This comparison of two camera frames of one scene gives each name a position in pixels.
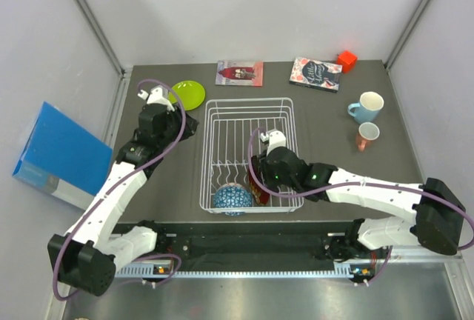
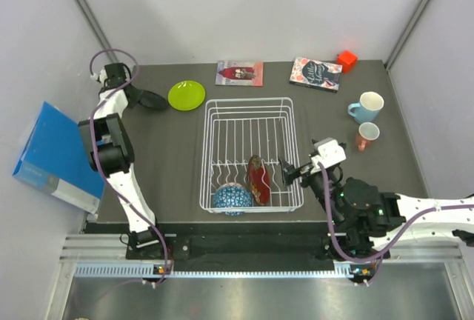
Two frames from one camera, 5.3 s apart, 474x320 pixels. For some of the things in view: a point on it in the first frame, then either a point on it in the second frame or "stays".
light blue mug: [368, 109] stays
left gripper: [190, 126] -> [136, 96]
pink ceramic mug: [366, 132] stays
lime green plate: [191, 94] stays
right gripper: [265, 169] -> [290, 173]
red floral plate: [261, 195] stays
